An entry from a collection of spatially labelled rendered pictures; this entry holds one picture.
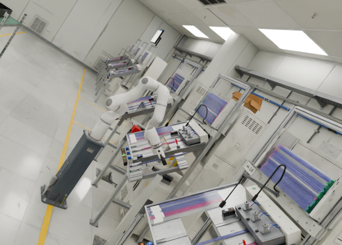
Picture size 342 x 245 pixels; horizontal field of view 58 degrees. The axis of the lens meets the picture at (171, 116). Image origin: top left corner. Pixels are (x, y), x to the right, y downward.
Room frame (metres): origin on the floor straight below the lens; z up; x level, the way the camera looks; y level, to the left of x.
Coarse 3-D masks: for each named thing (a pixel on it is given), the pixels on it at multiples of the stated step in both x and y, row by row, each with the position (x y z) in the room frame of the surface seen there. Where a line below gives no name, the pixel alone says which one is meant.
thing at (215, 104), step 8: (208, 96) 3.37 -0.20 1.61; (216, 96) 3.27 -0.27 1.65; (200, 104) 3.41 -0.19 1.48; (208, 104) 3.25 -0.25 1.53; (216, 104) 3.10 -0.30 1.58; (224, 104) 2.97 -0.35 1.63; (200, 112) 3.29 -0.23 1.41; (208, 112) 3.15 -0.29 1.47; (216, 112) 3.00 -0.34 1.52; (208, 120) 3.04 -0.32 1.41
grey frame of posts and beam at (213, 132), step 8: (216, 80) 3.60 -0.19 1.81; (248, 88) 2.91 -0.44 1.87; (240, 104) 2.91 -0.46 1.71; (232, 112) 2.90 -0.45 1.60; (200, 120) 3.25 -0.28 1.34; (224, 120) 2.91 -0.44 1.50; (208, 128) 3.01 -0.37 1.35; (120, 144) 3.43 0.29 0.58; (208, 144) 2.90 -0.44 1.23; (200, 152) 2.93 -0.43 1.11; (112, 160) 3.43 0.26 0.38; (160, 160) 3.61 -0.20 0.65; (200, 160) 2.91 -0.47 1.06; (104, 168) 3.42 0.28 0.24; (184, 176) 2.90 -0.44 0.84; (96, 184) 3.43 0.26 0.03; (120, 184) 2.73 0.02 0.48; (112, 192) 2.75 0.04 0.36; (176, 192) 2.91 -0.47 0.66; (112, 200) 2.74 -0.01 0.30; (104, 208) 2.74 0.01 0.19; (96, 216) 2.74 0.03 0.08; (144, 232) 2.90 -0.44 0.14; (136, 240) 2.92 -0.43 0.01
